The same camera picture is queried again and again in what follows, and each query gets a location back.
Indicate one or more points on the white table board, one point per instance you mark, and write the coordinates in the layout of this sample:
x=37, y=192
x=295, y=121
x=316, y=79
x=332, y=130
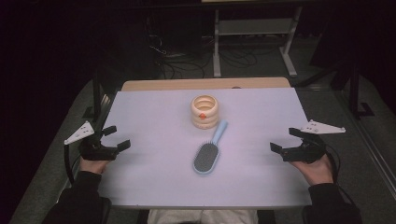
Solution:
x=155, y=124

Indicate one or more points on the person's right hand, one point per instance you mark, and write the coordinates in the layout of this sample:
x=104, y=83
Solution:
x=316, y=172

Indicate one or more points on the person's left hand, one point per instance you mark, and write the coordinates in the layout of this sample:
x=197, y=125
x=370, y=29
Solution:
x=93, y=166

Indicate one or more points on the grey metal stand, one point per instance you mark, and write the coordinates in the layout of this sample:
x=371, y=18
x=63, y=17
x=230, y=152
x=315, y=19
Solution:
x=255, y=27

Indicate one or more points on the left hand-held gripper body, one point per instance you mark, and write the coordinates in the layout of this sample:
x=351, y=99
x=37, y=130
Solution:
x=96, y=152

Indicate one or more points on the black stand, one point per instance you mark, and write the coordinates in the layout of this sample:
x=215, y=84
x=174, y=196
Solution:
x=97, y=93
x=355, y=93

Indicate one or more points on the cream ribbed cup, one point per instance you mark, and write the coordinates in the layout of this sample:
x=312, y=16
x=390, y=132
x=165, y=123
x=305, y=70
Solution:
x=204, y=123

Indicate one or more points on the blue hairbrush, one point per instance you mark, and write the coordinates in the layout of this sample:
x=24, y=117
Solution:
x=206, y=155

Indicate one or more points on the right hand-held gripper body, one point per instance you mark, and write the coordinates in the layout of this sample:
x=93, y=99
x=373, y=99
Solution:
x=306, y=151

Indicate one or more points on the wooden table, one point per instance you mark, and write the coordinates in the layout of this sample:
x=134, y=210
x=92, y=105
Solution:
x=186, y=84

